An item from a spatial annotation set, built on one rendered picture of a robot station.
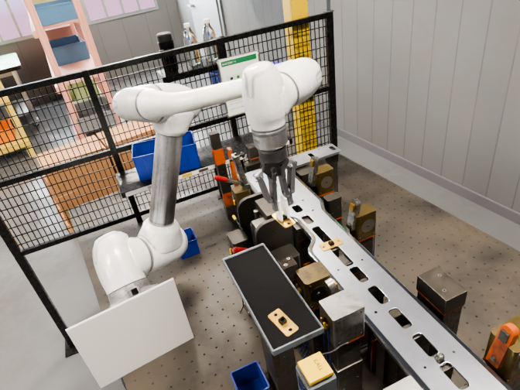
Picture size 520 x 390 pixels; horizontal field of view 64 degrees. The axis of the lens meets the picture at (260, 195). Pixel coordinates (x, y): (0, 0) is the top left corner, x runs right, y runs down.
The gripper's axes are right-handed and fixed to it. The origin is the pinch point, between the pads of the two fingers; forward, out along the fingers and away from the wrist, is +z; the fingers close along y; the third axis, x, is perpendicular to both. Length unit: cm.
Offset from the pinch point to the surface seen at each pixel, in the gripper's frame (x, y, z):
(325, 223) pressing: -19.5, -26.6, 29.7
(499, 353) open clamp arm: 52, -28, 30
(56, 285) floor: -189, 99, 122
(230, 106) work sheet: -108, -32, 6
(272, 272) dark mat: 7.3, 9.6, 14.3
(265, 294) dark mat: 13.3, 15.2, 14.5
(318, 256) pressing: -5.8, -13.7, 30.1
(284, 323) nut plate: 24.8, 16.2, 14.2
